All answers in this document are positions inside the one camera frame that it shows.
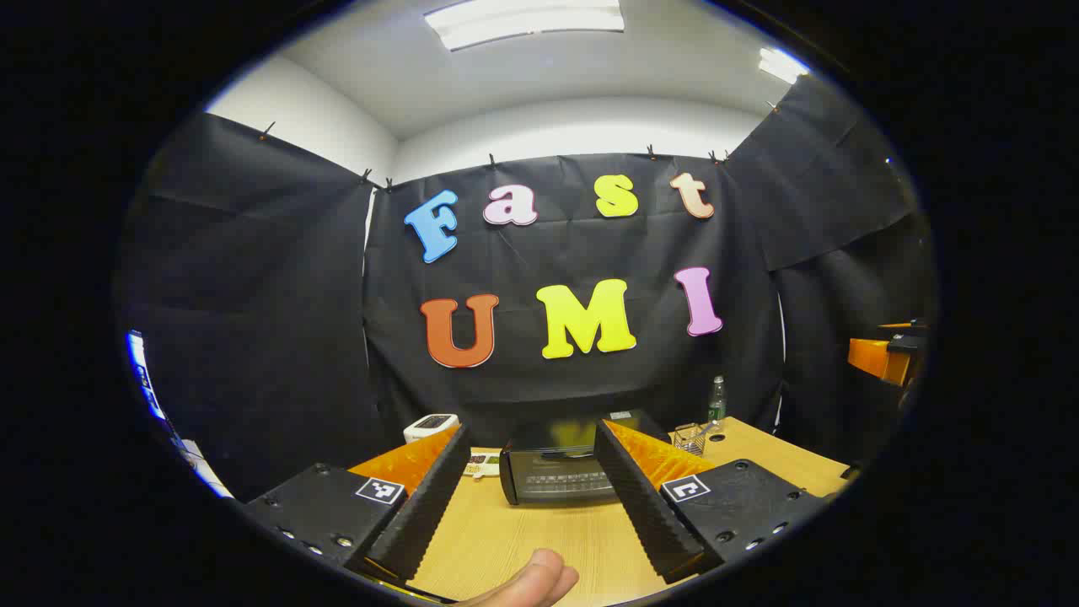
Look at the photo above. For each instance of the black backdrop cloth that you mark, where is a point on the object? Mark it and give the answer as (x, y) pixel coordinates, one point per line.
(253, 337)

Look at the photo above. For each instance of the large ceiling light panel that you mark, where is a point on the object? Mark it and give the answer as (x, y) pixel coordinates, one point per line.
(523, 21)

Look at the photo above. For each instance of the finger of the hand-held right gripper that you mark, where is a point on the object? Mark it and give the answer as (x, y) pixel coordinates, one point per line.
(872, 358)

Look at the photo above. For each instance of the white toaster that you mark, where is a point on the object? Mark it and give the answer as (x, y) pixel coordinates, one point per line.
(430, 426)

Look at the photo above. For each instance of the small ceiling light panel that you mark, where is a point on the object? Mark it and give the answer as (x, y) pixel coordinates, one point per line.
(780, 66)

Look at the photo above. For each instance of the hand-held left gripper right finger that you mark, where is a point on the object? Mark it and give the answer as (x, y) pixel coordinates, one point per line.
(645, 506)

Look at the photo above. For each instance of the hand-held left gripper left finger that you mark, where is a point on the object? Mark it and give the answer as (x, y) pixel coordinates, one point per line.
(426, 506)

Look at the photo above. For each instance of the black electric oven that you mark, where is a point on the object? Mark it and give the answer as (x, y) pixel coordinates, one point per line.
(548, 472)

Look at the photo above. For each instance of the small white snack dish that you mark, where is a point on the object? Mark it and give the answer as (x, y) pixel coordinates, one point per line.
(482, 465)

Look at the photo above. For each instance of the clear plastic bottle green label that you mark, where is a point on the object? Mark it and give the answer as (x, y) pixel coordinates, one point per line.
(717, 405)

